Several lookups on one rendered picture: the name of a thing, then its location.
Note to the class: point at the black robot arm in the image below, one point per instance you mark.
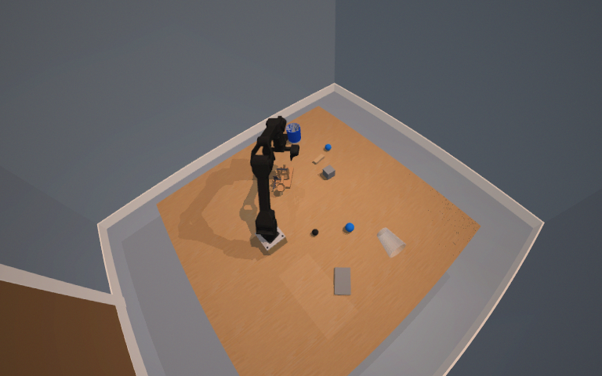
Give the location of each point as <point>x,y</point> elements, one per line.
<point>262,164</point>

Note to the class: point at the blue mug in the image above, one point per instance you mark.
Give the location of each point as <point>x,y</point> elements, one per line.
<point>294,133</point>

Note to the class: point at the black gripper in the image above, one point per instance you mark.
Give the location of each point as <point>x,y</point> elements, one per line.
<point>294,149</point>

